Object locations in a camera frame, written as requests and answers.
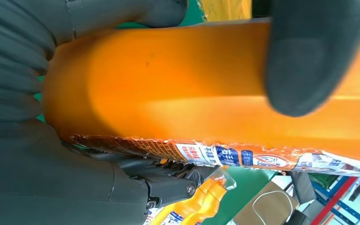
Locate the green plastic crate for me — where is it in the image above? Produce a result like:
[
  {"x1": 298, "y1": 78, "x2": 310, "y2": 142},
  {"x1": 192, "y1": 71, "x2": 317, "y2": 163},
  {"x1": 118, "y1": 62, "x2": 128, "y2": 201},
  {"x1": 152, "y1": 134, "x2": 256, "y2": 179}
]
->
[{"x1": 308, "y1": 173, "x2": 332, "y2": 189}]

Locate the brown cardboard box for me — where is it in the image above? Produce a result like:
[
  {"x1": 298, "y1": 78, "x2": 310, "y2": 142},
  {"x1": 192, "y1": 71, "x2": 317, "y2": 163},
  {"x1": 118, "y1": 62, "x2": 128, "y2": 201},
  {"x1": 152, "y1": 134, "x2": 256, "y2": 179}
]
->
[{"x1": 232, "y1": 181, "x2": 300, "y2": 225}]

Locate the blue shelf rack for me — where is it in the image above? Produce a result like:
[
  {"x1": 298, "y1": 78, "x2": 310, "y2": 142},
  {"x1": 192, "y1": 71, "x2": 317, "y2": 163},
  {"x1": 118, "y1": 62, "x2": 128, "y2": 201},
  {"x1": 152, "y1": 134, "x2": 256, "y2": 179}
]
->
[{"x1": 310, "y1": 177, "x2": 360, "y2": 225}]

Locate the red shelf post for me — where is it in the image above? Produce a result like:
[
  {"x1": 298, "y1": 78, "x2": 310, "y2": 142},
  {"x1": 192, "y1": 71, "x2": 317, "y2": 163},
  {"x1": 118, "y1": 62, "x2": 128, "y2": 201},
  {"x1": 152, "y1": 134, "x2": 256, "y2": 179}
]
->
[{"x1": 310, "y1": 176, "x2": 359, "y2": 225}]

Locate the white cable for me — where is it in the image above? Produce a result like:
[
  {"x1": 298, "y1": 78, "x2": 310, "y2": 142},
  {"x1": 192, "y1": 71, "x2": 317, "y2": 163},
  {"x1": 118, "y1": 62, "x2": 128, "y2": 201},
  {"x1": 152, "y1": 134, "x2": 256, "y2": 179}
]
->
[{"x1": 252, "y1": 190, "x2": 294, "y2": 225}]

